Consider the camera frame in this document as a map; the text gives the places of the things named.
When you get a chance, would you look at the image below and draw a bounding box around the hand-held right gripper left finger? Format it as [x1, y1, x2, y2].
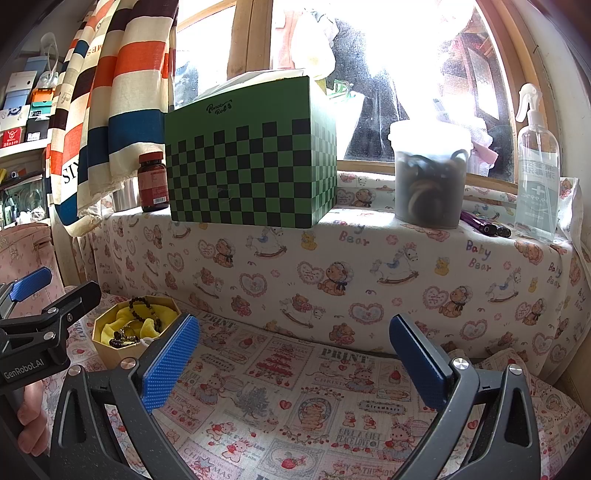
[50, 313, 200, 480]

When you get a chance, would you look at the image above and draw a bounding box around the purple pen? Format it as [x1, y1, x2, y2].
[459, 210, 498, 234]

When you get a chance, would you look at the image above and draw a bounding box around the dark beaded bracelet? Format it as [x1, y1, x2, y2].
[128, 296, 161, 326]

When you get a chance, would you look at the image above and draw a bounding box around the bear print tablecloth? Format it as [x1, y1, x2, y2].
[46, 171, 591, 480]

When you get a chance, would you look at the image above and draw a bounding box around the yellow cloth pouch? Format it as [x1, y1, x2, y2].
[102, 302, 178, 347]

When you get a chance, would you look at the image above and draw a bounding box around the stack of small boxes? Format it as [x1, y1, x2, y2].
[0, 55, 61, 146]

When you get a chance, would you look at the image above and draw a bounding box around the person's left hand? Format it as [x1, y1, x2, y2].
[16, 383, 49, 455]

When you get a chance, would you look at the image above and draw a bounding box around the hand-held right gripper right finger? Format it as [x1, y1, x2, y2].
[389, 314, 542, 480]

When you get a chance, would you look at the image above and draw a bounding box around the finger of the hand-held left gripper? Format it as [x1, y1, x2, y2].
[0, 281, 102, 330]
[0, 267, 52, 319]

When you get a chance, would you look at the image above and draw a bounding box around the metal cup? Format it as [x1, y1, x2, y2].
[112, 178, 141, 213]

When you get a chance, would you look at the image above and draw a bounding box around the gold octagonal box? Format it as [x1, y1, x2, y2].
[91, 296, 185, 365]

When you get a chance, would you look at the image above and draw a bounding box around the brown pill bottle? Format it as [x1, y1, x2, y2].
[139, 151, 168, 213]

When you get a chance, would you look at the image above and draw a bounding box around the striped curtain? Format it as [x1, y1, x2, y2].
[48, 0, 178, 238]

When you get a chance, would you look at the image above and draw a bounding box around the clear plastic tub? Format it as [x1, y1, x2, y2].
[388, 121, 474, 229]

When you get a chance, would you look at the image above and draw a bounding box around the green checkered box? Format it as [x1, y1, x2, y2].
[165, 69, 339, 229]

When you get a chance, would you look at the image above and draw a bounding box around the white plastic bag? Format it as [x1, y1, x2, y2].
[468, 124, 499, 176]

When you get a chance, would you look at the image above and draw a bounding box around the wooden window frame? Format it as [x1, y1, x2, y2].
[226, 0, 568, 185]

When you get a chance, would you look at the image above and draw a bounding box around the clear spray bottle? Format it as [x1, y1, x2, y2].
[515, 83, 561, 243]

